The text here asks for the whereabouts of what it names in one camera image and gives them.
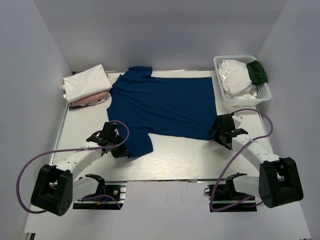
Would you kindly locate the blue t shirt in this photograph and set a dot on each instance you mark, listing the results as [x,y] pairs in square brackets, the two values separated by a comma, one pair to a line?
[178,107]

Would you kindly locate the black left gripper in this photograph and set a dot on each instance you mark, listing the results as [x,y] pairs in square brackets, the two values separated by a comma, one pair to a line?
[123,152]

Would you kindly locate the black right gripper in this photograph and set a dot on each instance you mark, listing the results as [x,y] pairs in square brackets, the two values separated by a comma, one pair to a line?
[217,138]

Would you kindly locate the dark green t shirt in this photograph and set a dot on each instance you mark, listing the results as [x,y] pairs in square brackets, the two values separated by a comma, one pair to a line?
[257,73]

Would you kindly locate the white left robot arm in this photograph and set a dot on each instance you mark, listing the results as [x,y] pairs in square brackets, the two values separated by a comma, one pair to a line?
[57,186]

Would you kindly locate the folded white t shirt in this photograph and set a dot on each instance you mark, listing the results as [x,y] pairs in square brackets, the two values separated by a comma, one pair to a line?
[86,83]

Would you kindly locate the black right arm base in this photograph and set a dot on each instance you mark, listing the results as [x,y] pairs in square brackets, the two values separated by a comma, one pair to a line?
[236,193]

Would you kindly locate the folded pink t shirt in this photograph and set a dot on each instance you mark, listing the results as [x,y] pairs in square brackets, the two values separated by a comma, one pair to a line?
[90,100]

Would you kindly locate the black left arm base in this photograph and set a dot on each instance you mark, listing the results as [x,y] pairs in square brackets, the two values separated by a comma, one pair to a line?
[93,192]

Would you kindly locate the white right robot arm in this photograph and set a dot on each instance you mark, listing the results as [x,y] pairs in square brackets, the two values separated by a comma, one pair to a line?
[277,184]

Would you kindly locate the white t shirt in basket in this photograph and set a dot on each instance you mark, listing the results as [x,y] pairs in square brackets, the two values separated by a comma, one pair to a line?
[235,79]

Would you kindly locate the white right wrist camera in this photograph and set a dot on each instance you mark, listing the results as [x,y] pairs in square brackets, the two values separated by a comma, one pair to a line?
[237,119]

